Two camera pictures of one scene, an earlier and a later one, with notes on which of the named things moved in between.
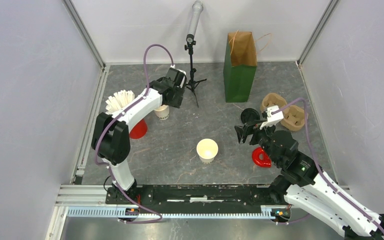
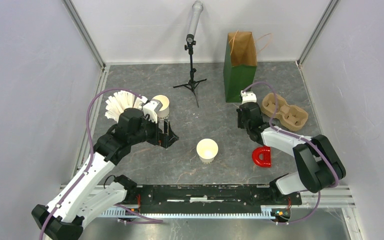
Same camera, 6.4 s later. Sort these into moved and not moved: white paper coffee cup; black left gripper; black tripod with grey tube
Moved: black left gripper
Not moved: white paper coffee cup; black tripod with grey tube
